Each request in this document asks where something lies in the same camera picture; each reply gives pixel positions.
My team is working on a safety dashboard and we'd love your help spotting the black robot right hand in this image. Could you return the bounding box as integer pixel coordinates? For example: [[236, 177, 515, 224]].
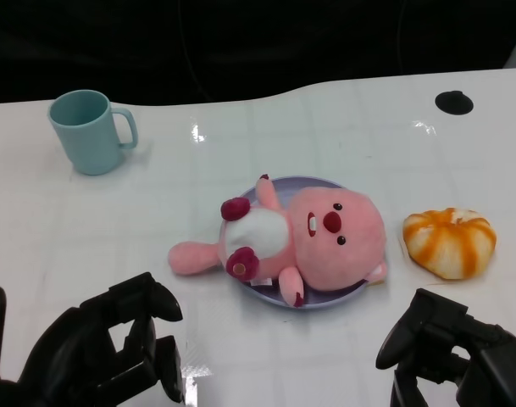
[[375, 287, 516, 407]]

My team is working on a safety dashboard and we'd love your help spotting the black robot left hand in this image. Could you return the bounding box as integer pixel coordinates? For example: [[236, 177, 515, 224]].
[[0, 271, 186, 407]]

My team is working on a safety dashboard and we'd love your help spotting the pink plush beaver doll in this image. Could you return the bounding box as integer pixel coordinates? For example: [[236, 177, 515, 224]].
[[168, 173, 390, 309]]

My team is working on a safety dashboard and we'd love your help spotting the purple plastic plate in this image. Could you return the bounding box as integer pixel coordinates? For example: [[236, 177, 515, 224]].
[[219, 173, 388, 313]]

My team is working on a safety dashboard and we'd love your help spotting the orange striped bun toy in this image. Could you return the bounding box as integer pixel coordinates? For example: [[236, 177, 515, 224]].
[[402, 207, 498, 282]]

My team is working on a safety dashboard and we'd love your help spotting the teal plastic mug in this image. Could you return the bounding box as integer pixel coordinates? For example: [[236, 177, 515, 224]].
[[47, 89, 140, 176]]

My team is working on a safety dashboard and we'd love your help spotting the black round table grommet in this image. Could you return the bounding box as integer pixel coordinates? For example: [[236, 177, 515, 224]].
[[434, 89, 475, 115]]

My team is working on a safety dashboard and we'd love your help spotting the black backdrop curtain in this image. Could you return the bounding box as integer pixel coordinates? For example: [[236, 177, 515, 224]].
[[0, 0, 516, 105]]

